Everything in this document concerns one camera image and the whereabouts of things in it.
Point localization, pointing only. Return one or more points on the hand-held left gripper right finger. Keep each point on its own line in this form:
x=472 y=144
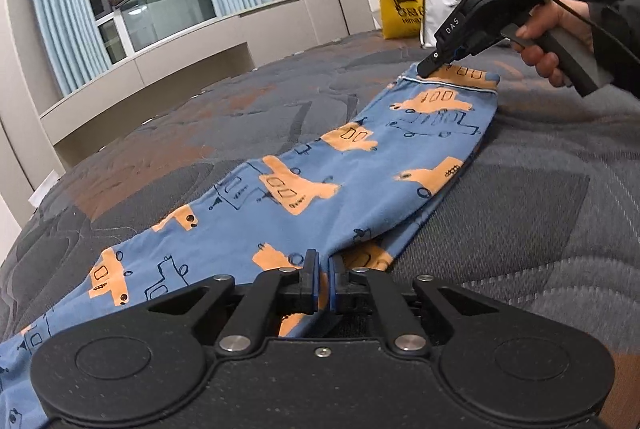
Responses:
x=335 y=290

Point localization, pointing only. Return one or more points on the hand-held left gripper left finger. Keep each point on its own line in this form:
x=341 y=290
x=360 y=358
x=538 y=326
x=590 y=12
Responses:
x=311 y=290

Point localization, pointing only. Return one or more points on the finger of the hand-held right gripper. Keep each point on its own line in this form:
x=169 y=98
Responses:
x=442 y=41
x=472 y=48

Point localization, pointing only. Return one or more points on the blue printed pants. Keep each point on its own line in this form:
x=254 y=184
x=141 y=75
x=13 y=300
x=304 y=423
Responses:
x=300 y=169

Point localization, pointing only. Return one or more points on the person's right forearm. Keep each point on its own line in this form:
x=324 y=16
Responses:
x=617 y=34

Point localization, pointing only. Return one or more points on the person's right hand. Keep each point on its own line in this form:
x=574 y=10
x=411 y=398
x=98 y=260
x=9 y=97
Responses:
x=557 y=16

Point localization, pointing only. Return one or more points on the grey and orange quilted bedspread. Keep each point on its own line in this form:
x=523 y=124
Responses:
x=500 y=209

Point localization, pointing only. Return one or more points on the beige window ledge cabinet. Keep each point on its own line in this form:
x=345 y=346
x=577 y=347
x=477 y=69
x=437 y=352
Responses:
x=165 y=74

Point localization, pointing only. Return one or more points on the white mattress corner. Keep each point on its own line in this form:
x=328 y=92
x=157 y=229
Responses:
x=45 y=188

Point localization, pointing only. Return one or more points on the beige wardrobe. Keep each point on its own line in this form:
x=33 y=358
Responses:
x=20 y=84

